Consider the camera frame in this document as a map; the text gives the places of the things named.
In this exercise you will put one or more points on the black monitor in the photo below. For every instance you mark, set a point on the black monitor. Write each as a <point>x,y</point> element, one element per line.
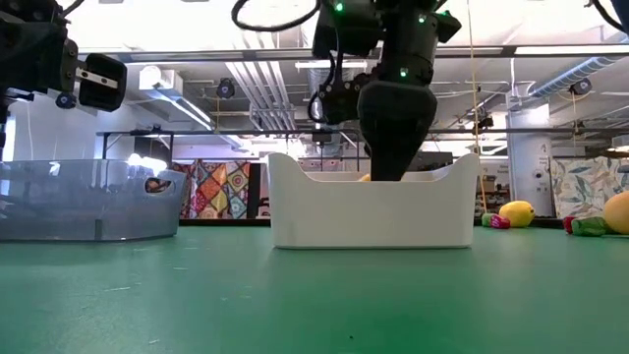
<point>440,159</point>

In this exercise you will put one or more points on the storage shelf with boxes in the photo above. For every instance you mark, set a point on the storage shelf with boxes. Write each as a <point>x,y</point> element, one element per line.
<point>491,187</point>

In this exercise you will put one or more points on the clear plastic basket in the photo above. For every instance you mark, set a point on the clear plastic basket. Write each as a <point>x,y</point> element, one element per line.
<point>74,206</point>

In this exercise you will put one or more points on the silver ventilation duct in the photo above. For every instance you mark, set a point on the silver ventilation duct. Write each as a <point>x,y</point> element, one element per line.
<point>317,76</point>

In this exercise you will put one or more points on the white plastic basket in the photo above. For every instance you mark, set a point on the white plastic basket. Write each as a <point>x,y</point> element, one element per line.
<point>368,216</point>

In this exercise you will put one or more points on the yellow lemon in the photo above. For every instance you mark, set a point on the yellow lemon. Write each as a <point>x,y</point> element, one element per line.
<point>364,177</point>
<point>618,212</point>
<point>517,214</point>

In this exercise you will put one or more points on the green table mat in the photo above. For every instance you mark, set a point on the green table mat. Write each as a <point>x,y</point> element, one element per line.
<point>314,305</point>

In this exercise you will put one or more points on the grey overhead frame beam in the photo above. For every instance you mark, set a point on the grey overhead frame beam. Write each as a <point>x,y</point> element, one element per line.
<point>196,54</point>

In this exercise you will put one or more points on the white round column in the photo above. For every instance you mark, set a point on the white round column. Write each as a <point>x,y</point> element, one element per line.
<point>531,162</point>

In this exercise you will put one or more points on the colourful patchwork quilt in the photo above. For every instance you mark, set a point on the colourful patchwork quilt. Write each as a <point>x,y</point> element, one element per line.
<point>221,189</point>

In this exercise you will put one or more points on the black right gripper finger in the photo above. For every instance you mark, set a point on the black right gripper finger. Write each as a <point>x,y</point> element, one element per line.
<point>398,128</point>

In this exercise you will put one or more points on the blue striped ceiling duct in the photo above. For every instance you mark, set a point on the blue striped ceiling duct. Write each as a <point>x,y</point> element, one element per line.
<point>575,74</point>

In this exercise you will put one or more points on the long ceiling light fixture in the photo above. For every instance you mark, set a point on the long ceiling light fixture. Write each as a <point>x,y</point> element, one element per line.
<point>304,64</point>

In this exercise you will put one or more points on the leaf pattern cloth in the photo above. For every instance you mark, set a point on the leaf pattern cloth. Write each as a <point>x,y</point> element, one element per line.
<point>580,184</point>

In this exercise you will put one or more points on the white ceiling unit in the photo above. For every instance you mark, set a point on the white ceiling unit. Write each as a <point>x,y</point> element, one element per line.
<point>157,77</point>

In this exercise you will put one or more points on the black vertical post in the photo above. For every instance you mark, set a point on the black vertical post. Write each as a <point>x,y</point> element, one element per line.
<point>253,189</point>

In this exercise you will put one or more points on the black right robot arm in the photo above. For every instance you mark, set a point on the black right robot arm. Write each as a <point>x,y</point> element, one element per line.
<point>349,29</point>

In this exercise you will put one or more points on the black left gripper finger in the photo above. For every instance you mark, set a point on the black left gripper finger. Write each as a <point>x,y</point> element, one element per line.
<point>105,96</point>

